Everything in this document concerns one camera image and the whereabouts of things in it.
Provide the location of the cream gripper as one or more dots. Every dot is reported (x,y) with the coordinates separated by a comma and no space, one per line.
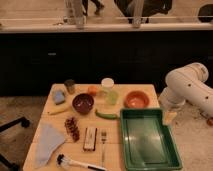
(168,117)

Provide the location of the yellow banana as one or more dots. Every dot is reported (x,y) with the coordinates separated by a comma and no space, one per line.
(59,110)

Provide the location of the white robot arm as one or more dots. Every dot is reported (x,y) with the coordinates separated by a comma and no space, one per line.
(186,84)

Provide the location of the green translucent cup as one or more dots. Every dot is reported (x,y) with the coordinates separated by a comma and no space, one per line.
(112,97)

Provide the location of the dark paper cup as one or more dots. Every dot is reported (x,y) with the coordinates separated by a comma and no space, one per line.
(70,86)

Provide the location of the green plastic tray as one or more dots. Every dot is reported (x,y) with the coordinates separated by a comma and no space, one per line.
(148,145)

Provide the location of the orange bowl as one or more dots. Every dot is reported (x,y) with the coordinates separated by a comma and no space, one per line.
(136,99)

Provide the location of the small brown object on floor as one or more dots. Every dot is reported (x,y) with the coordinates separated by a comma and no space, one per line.
(210,121)

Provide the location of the silver fork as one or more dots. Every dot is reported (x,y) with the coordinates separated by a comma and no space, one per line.
(103,140)

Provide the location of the orange fruit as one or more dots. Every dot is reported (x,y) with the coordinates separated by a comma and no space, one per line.
(92,90)

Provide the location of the black white eraser block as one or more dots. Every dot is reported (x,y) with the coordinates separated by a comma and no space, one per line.
(90,139)

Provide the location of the dark maroon bowl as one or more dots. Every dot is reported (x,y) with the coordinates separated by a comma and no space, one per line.
(83,103)

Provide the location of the brown grape bunch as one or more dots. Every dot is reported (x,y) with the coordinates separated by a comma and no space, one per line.
(72,128)

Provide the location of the blue sponge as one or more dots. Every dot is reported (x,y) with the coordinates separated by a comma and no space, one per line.
(58,97)

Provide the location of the light blue cloth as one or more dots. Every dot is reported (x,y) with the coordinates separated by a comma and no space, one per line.
(49,140)

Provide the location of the white handled dish brush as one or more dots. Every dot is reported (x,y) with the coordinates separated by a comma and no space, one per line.
(63,161)

